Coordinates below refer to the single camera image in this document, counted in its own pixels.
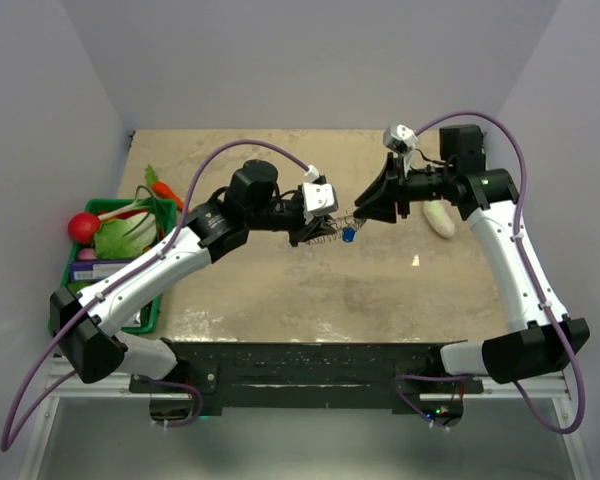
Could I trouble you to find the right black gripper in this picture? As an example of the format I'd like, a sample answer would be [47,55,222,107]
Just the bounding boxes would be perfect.
[354,153,454,224]

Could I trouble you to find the metal disc with keyrings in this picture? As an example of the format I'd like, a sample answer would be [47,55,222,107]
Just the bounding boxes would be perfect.
[303,214,366,245]

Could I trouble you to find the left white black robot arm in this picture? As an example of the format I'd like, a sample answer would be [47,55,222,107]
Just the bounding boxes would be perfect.
[50,160,338,392]

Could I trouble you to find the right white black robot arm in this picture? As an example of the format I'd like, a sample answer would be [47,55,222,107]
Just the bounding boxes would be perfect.
[354,125,590,393]

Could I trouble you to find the white toy vegetable green leaves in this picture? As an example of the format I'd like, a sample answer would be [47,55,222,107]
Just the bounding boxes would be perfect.
[422,200,456,239]

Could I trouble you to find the orange toy carrot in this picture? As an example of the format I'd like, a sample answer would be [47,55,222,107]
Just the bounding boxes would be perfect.
[145,165,184,211]

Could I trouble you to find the toy bok choy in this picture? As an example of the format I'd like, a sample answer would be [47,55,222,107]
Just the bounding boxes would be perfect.
[93,186,159,260]

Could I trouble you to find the green plastic crate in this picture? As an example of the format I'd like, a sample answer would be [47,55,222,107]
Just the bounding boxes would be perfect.
[47,198,177,335]

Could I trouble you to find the pink toy onion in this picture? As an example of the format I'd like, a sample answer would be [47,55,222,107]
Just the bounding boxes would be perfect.
[76,248,97,261]

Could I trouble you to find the red toy radish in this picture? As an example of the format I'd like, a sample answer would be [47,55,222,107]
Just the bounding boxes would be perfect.
[67,212,101,245]

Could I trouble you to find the purple box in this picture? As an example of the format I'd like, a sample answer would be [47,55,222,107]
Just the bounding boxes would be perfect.
[69,259,132,282]

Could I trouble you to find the green toy pepper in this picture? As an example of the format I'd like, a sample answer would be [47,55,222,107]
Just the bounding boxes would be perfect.
[66,281,91,295]

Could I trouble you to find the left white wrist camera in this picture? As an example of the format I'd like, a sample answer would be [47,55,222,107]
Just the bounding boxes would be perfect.
[301,182,339,216]

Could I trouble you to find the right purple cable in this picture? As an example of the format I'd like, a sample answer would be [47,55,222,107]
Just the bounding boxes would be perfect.
[412,110,589,435]

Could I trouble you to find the purple cable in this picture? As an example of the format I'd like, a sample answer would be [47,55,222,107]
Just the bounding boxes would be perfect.
[0,138,321,453]
[412,110,589,435]

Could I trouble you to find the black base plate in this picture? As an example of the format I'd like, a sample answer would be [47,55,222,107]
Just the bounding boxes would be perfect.
[128,342,483,427]

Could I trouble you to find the aluminium rail frame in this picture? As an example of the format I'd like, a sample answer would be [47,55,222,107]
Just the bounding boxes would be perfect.
[17,355,191,480]

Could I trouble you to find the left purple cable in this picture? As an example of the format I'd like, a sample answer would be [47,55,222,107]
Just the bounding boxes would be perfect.
[0,138,321,453]

